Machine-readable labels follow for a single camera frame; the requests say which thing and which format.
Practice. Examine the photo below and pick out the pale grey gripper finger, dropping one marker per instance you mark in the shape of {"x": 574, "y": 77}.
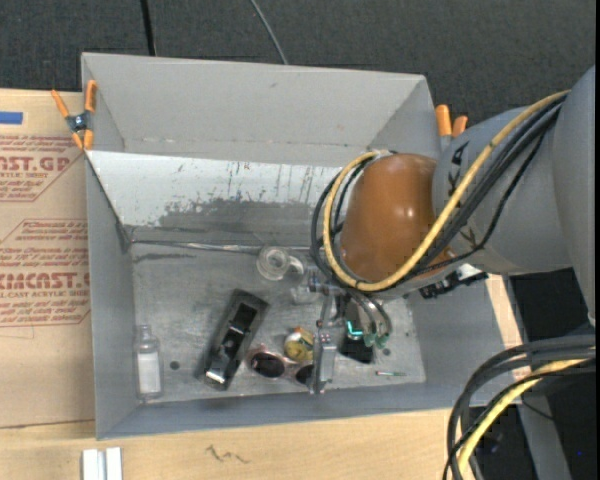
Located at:
{"x": 325, "y": 363}

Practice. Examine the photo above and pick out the yellow and white toy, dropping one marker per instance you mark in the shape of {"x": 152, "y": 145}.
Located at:
{"x": 298, "y": 348}

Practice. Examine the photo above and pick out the thin green and red stick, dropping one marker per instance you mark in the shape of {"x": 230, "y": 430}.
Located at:
{"x": 391, "y": 373}

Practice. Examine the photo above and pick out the black hand tool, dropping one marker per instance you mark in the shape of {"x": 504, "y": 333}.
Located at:
{"x": 232, "y": 340}

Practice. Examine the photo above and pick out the clear glass mug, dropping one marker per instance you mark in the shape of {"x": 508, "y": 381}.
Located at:
{"x": 275, "y": 264}

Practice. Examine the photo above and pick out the clear bottle with white contents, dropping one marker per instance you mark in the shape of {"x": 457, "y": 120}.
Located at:
{"x": 148, "y": 365}

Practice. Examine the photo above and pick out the grey metal bin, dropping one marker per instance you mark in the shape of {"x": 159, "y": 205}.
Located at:
{"x": 240, "y": 118}

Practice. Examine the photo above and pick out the brown cardboard board red print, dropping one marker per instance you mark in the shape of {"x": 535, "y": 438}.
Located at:
{"x": 35, "y": 348}

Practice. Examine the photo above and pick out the pink frame sunglasses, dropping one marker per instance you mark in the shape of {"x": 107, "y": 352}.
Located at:
{"x": 270, "y": 364}

